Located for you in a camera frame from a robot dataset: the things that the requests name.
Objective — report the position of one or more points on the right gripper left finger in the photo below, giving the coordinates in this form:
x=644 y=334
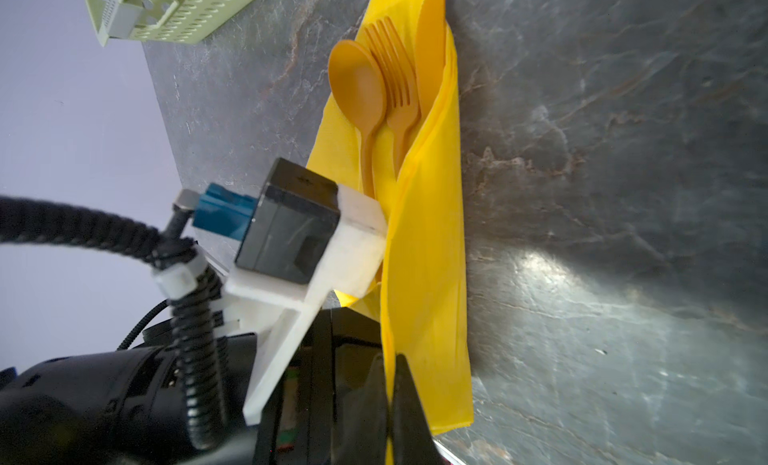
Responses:
x=365 y=433

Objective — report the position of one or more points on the green plastic basket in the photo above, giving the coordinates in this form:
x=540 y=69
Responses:
x=171 y=21

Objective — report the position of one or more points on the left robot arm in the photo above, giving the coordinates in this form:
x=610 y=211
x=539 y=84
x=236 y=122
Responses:
x=208 y=376

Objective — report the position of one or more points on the yellow paper napkin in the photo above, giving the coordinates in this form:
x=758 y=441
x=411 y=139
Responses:
x=421 y=298

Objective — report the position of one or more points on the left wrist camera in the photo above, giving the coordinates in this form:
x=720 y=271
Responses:
x=304 y=237

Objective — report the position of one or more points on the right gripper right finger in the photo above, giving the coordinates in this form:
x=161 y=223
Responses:
x=411 y=436

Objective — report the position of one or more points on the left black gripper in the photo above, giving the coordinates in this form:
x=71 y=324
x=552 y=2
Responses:
x=304 y=418

